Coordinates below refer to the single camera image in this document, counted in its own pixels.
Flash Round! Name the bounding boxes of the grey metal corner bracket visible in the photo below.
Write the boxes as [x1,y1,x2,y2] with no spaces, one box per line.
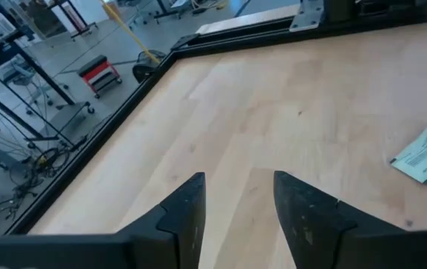
[288,0,325,34]

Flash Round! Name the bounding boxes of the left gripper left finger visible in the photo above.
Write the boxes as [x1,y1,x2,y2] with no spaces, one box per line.
[115,171,208,269]

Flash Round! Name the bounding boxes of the black round pole base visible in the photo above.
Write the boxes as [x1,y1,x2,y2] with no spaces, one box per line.
[131,49,168,84]

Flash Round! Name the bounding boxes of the black table rim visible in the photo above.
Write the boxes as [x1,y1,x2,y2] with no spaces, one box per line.
[4,13,427,236]

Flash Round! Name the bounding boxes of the white green Truvia packet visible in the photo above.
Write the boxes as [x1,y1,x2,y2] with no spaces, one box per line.
[389,123,427,185]

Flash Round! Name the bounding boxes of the tangled floor cables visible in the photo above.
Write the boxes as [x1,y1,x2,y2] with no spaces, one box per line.
[0,146,75,229]

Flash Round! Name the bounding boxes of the grey rolling cart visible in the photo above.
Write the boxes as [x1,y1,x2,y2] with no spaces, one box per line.
[51,101,96,134]

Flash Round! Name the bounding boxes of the light wooden plank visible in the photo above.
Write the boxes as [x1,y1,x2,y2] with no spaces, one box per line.
[196,4,301,36]

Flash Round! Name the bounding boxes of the yellow pole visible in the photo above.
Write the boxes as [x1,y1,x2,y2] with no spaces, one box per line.
[100,0,162,65]

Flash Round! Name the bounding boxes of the red black rolling stool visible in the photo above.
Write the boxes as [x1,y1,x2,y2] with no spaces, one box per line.
[76,55,123,99]

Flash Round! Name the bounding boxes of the black metal shelving frame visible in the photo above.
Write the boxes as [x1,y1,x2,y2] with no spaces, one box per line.
[0,0,99,145]

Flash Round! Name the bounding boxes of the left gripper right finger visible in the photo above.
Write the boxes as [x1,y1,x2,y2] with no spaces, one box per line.
[273,170,405,269]

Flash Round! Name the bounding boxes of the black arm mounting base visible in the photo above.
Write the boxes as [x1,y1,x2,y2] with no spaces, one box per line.
[323,0,427,24]

